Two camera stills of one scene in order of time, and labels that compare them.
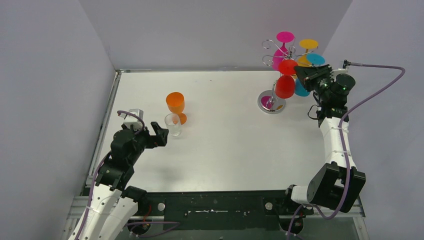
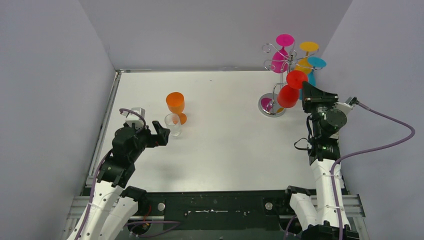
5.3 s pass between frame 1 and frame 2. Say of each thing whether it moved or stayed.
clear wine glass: stayed
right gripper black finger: moved
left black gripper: stayed
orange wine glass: stayed
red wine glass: moved
